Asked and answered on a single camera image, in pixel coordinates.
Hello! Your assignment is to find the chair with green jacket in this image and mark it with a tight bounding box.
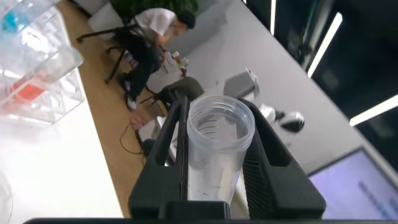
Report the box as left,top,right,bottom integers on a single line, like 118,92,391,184
139,76,205,110

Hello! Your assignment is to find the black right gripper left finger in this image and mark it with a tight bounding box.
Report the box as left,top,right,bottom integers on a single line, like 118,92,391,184
128,92,191,219

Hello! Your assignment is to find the white plant pot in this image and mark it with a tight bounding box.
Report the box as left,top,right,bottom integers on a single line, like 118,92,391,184
87,1,126,32

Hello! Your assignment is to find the blue pigment test tube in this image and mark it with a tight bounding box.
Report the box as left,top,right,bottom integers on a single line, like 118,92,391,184
0,0,60,34

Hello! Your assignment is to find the red pigment test tube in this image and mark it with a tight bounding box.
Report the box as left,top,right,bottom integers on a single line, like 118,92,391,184
0,46,85,108

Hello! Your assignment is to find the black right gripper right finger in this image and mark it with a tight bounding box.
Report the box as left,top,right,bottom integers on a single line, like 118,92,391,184
238,98,327,220

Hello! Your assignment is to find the seated man white shirt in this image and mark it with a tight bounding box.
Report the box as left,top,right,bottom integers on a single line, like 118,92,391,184
117,7,197,110

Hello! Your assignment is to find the black floor cable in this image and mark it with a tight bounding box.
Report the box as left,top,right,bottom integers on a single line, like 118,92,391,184
119,119,147,156

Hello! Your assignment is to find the clear acrylic tube rack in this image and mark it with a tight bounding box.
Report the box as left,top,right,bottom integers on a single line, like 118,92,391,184
0,0,86,126

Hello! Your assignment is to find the ceiling light strip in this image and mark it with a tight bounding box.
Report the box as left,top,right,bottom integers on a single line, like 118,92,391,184
349,94,398,128
307,12,343,78
269,0,278,35

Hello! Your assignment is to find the large display screen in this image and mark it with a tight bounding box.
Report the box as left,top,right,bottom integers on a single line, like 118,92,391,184
307,147,398,220

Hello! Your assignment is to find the yellow pigment test tube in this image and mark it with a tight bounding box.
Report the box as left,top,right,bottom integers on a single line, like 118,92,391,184
185,94,256,205

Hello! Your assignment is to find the black office chair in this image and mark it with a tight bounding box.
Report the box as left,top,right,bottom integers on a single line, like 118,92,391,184
76,24,162,85

